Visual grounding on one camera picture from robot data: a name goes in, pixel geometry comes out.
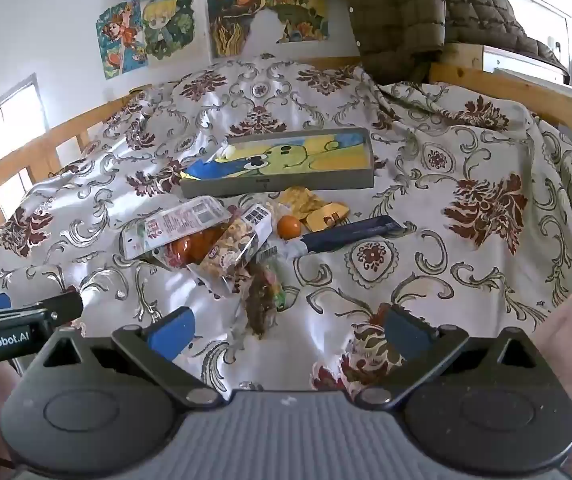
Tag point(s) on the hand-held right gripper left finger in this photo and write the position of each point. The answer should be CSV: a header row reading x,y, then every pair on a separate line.
x,y
171,334

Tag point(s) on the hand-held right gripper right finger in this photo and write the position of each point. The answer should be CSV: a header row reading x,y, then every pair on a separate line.
x,y
406,332

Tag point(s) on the orange snack bag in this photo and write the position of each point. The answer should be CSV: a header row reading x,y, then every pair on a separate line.
x,y
186,249

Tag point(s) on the green packet dark dried snack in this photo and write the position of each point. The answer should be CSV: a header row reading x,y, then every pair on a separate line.
x,y
261,302

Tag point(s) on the clear flower-print cracker packet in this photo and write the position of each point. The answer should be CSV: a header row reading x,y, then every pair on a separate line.
x,y
231,245

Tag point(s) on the white snack packet red label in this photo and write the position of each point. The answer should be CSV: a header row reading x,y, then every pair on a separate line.
x,y
181,222

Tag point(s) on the navy blue packet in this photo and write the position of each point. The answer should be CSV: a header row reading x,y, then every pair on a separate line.
x,y
346,235

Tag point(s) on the tangerine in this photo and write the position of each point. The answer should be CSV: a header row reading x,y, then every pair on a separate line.
x,y
289,227

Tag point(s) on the golden snack packet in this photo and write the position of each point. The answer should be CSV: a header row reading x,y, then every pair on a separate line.
x,y
306,200

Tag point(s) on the grey tray with painted picture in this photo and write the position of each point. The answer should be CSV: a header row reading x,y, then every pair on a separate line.
x,y
316,182

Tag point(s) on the floral printed blanket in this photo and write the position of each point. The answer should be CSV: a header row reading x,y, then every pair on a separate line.
x,y
466,285

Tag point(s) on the window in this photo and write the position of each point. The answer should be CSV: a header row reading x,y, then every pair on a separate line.
x,y
11,120

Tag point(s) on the wooden bed headboard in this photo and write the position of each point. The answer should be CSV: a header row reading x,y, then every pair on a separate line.
x,y
466,77

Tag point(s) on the orange-haired girl poster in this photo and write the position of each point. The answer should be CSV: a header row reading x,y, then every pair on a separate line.
x,y
121,40

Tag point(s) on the blond child poster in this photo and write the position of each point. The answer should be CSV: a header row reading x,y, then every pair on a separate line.
x,y
171,25

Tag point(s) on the olive puffer jacket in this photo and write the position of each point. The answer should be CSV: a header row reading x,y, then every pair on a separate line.
x,y
401,20

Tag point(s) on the torn swirl painting poster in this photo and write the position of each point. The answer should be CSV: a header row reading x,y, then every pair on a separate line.
x,y
231,15

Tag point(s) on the wooden bed side rail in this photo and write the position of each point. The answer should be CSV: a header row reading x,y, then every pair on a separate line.
x,y
41,146

